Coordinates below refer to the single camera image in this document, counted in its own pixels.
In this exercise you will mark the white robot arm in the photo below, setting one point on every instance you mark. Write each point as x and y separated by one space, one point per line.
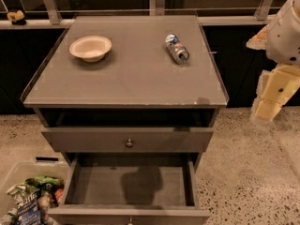
281 41

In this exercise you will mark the metal window rail frame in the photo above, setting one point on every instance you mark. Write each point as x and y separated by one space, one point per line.
58 13

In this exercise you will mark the round metal drawer knob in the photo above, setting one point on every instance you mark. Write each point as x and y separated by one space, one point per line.
129 143

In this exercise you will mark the white paper bowl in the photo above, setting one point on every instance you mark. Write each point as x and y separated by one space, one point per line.
90 49

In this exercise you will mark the grey open middle drawer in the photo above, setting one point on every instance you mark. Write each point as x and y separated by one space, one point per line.
130 191

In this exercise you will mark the grey drawer cabinet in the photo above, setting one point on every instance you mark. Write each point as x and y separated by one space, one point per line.
136 85

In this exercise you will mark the crushed blue silver can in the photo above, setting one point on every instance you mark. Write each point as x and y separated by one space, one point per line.
176 49

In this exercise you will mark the small yellow black object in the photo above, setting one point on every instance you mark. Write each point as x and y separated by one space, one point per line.
16 17

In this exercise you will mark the blue white snack bag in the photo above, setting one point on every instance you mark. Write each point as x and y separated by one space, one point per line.
28 212

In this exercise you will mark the green snack bag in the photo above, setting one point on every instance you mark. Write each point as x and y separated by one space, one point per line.
47 183

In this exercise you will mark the grey top drawer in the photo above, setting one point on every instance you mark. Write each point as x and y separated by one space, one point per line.
113 139

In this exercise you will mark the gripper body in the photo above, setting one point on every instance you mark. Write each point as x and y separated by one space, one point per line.
283 38

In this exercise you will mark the clear plastic bin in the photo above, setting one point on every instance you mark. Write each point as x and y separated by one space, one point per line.
14 190

